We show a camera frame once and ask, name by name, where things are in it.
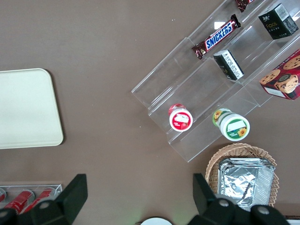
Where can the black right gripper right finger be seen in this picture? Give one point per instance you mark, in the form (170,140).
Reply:
(211,206)

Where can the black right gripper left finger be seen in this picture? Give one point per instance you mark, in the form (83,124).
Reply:
(68,201)

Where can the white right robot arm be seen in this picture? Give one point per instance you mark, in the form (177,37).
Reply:
(155,221)

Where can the light wicker basket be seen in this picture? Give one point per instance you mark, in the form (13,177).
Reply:
(234,150)

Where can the beige plastic tray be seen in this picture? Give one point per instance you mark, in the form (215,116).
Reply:
(28,107)

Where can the clear acrylic bottle rack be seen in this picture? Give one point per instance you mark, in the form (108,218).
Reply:
(57,188)

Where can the red cola bottle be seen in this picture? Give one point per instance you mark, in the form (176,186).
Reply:
(20,200)
(39,199)
(2,194)

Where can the stack of foil containers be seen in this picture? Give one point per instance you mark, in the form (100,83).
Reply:
(243,185)

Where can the green lid yogurt cup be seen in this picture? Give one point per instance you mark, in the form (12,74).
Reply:
(234,127)

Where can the white snack bin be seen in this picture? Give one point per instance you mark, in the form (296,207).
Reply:
(293,221)

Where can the red lid yogurt cup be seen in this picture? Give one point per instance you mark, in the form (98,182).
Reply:
(180,119)

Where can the clear acrylic stepped stand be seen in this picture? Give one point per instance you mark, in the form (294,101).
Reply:
(187,77)

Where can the small black box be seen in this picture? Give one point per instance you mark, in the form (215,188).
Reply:
(276,23)
(228,65)

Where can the red cookie box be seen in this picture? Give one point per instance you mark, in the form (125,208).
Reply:
(286,77)

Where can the Snickers chocolate bar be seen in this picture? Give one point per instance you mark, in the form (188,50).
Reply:
(218,37)
(242,3)

